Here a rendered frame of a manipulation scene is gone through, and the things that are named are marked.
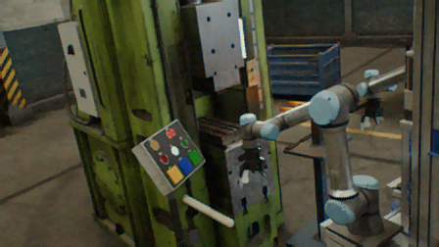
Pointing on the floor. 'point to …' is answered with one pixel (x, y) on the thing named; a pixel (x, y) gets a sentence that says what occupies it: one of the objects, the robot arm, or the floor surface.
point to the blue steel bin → (304, 68)
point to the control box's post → (174, 216)
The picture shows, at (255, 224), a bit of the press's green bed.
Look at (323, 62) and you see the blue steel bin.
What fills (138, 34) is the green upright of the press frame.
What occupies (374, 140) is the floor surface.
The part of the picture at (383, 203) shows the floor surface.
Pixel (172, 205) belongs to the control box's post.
